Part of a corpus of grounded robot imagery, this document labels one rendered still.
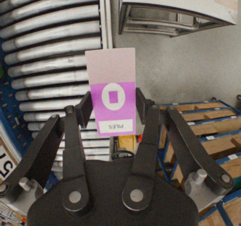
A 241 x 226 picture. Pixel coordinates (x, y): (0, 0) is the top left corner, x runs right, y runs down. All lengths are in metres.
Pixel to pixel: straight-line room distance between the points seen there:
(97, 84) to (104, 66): 0.03
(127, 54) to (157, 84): 1.18
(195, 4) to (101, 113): 0.58
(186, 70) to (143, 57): 0.54
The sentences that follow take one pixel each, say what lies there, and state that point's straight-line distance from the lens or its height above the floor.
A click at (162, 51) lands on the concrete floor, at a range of 1.33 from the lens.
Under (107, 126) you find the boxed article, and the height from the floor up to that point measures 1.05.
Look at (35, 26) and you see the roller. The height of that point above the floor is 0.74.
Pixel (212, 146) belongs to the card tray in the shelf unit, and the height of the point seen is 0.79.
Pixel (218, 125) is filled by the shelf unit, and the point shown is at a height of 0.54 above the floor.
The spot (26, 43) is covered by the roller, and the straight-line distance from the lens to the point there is 0.63.
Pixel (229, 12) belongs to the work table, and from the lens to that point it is 0.77.
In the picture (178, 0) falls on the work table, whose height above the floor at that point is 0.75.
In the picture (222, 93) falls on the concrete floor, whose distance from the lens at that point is 2.01.
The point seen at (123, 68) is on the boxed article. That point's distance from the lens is 0.18.
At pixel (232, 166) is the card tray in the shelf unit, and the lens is 0.89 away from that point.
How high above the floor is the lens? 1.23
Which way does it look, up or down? 66 degrees down
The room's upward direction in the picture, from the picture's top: 174 degrees clockwise
